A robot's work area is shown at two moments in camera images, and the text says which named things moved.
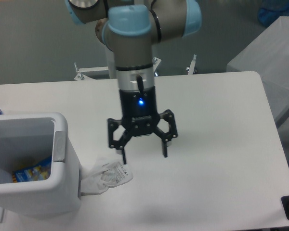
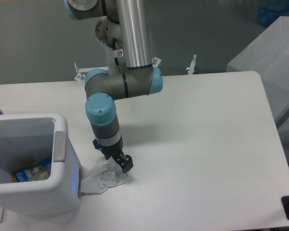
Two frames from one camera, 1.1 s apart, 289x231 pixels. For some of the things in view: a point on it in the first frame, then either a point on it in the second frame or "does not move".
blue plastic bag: [272, 9] does not move
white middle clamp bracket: [156, 61] does not move
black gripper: [139, 117] → [115, 151]
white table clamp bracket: [81, 77] does not move
